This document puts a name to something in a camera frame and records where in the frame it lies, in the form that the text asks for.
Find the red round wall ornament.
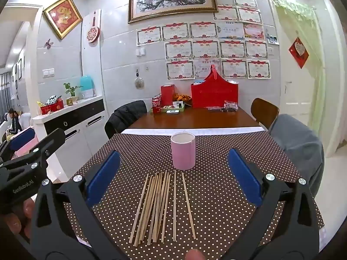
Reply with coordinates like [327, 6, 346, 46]
[87, 12, 100, 43]

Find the wooden chopstick seven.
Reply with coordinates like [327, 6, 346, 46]
[160, 174, 170, 243]

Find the grey jacket on chair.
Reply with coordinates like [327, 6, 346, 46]
[268, 114, 325, 197]

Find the red diamond door decoration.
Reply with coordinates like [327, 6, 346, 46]
[289, 37, 309, 69]

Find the wooden chopstick one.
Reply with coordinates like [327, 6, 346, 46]
[129, 174, 149, 244]

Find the wooden chopstick three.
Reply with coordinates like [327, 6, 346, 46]
[139, 174, 158, 244]

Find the potted green plant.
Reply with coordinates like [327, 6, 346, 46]
[64, 82, 82, 106]

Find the gold framed red picture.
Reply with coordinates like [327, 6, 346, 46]
[43, 0, 82, 40]

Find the wooden chopstick six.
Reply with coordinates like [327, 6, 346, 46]
[153, 171, 167, 242]

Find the red gift bag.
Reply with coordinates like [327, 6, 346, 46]
[191, 65, 238, 109]

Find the left hand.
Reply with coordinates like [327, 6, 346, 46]
[2, 198, 35, 239]

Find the white sideboard cabinet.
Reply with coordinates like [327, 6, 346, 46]
[32, 96, 108, 181]

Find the wooden chopstick five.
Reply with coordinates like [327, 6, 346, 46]
[152, 173, 165, 242]

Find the black jacket on chair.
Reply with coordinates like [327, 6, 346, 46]
[105, 100, 148, 139]

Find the plastic bag on table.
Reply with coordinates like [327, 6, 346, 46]
[208, 101, 239, 112]

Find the right hand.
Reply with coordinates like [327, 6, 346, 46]
[185, 249, 206, 260]

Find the wooden chopstick four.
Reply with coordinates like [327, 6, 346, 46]
[147, 172, 162, 245]

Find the pink cylindrical cup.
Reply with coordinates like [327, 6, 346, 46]
[170, 132, 196, 171]

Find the red soda can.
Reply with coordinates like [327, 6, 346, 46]
[152, 96, 161, 114]

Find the red basket on cabinet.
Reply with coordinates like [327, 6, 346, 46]
[36, 95, 64, 115]

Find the brown wooden chair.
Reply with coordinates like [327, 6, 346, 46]
[250, 98, 279, 129]

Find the wooden chopstick two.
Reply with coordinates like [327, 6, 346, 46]
[134, 176, 155, 247]

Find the red box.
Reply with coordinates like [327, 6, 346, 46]
[160, 84, 175, 107]

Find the hanging wall brush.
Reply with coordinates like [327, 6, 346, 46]
[134, 70, 144, 89]

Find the brown polka dot tablecloth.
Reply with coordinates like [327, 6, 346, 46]
[71, 132, 302, 259]

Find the green tray with items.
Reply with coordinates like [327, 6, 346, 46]
[150, 102, 185, 113]

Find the green door curtain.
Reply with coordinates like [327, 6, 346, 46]
[271, 0, 326, 133]

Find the teal humidifier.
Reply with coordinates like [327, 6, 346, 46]
[80, 75, 95, 99]

